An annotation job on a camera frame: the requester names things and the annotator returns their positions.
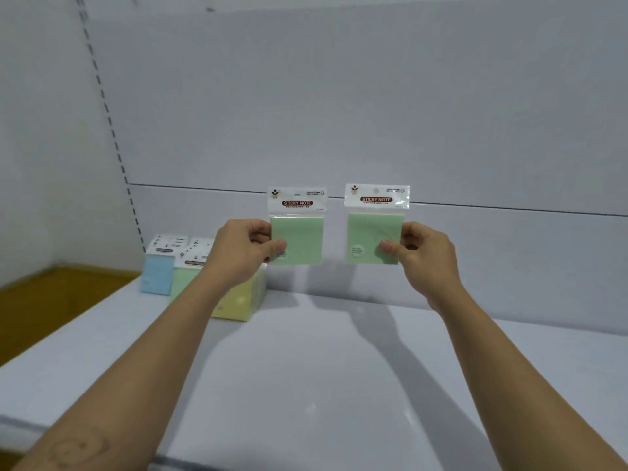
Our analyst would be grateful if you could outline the person's left hand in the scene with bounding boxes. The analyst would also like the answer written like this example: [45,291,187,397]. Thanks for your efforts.
[202,219,288,290]

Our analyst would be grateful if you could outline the person's right hand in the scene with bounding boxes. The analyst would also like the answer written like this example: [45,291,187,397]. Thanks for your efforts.
[378,221,466,310]

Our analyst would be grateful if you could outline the green memo pad packet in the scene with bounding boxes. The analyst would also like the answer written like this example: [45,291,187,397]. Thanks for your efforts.
[343,183,411,266]
[267,186,328,267]

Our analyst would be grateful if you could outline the person's right forearm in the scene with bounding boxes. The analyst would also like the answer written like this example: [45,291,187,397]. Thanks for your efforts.
[426,288,628,471]

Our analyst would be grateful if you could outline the person's left forearm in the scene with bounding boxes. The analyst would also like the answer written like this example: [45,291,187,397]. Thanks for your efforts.
[9,264,261,471]

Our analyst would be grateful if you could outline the row of yellow memo packs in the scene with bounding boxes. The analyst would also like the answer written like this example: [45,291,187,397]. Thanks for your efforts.
[211,264,269,322]

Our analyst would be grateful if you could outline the row of green memo packs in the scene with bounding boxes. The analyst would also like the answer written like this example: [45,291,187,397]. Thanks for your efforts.
[170,237,216,305]

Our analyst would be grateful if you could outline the row of blue memo packs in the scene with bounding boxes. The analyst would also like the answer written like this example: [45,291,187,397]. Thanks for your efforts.
[139,233,190,296]

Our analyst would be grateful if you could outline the slotted white shelf upright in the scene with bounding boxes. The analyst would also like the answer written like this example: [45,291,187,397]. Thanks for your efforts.
[74,0,147,253]

